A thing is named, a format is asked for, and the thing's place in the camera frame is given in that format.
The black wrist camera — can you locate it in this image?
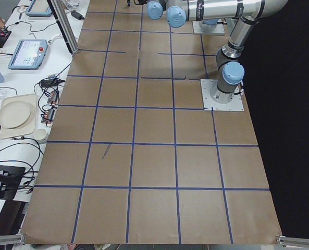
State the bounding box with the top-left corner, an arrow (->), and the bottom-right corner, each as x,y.
133,0 -> 147,5

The white paper cup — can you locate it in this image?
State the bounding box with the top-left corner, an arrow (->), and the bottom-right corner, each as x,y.
33,129 -> 49,144

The blue teach pendant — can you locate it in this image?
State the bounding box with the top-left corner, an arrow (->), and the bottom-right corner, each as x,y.
26,0 -> 52,17
8,39 -> 48,70

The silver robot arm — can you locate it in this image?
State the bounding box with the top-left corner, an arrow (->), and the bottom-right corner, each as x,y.
199,19 -> 221,30
139,1 -> 287,104

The far blue teach pendant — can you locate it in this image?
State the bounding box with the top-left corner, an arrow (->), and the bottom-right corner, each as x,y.
26,0 -> 52,17

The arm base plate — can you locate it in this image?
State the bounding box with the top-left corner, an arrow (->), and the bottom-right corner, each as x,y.
201,79 -> 244,111
192,19 -> 225,36

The aluminium frame post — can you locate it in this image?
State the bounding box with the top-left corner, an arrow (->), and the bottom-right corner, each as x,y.
47,0 -> 79,55

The red green circuit board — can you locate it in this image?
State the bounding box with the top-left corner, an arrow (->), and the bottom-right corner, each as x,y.
47,90 -> 59,104

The black usb hub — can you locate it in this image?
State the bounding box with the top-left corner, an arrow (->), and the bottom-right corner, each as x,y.
39,78 -> 65,88

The beige round plate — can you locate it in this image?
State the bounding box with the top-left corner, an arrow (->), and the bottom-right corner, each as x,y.
0,101 -> 31,128

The near blue teach pendant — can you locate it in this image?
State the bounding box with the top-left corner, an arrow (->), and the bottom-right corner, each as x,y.
8,39 -> 48,70

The black camera stand base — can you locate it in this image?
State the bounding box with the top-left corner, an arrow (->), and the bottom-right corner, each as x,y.
0,165 -> 25,200

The black power adapter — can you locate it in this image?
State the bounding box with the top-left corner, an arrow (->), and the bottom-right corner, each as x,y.
71,11 -> 84,20

